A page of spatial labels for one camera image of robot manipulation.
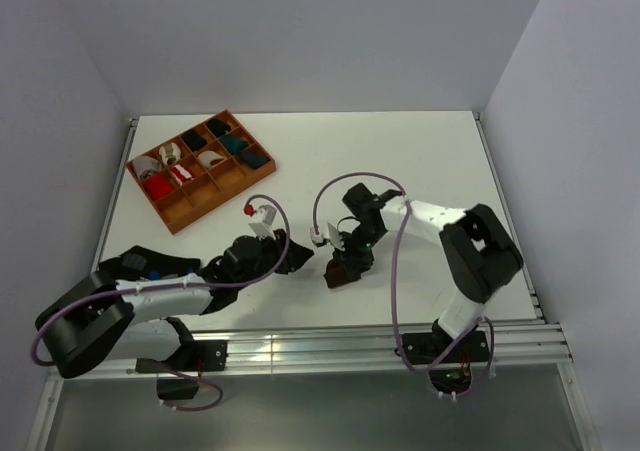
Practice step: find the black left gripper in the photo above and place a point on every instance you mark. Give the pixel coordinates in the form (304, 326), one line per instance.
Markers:
(295, 257)

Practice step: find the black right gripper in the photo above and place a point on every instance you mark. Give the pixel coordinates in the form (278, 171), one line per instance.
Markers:
(355, 263)

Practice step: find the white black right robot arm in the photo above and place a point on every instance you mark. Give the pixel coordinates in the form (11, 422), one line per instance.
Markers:
(481, 255)

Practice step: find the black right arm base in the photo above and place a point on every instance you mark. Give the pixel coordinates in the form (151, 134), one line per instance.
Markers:
(468, 363)

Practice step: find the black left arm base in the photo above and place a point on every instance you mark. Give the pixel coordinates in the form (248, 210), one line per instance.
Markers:
(186, 368)

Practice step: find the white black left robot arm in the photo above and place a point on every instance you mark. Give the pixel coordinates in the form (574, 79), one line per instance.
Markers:
(133, 305)

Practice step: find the orange wooden divider tray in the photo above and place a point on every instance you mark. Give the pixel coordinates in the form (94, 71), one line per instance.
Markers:
(210, 188)

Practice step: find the dark teal rolled sock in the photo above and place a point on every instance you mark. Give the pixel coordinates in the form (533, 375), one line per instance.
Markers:
(252, 159)

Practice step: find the teal green rolled sock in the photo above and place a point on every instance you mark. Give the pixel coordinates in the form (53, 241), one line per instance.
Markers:
(233, 144)

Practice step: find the white red rolled sock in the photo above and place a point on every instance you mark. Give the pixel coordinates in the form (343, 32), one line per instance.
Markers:
(210, 159)

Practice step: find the red white striped sock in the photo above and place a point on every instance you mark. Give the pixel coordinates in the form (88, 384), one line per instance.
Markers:
(181, 175)

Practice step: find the black patterned sock pile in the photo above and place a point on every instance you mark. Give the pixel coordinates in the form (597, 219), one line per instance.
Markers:
(139, 263)

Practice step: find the beige brown rolled sock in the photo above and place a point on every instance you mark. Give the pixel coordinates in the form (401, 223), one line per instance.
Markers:
(169, 153)

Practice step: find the grey white rolled sock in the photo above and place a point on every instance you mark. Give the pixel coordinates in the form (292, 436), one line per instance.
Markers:
(145, 166)

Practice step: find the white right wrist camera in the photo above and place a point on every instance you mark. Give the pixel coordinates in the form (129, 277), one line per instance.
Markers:
(328, 234)

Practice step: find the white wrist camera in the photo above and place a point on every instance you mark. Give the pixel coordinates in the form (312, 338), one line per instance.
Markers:
(261, 219)
(328, 234)

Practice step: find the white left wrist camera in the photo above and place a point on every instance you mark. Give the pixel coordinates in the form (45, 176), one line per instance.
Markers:
(261, 219)

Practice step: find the aluminium frame rail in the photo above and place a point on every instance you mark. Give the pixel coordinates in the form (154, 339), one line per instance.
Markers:
(368, 349)

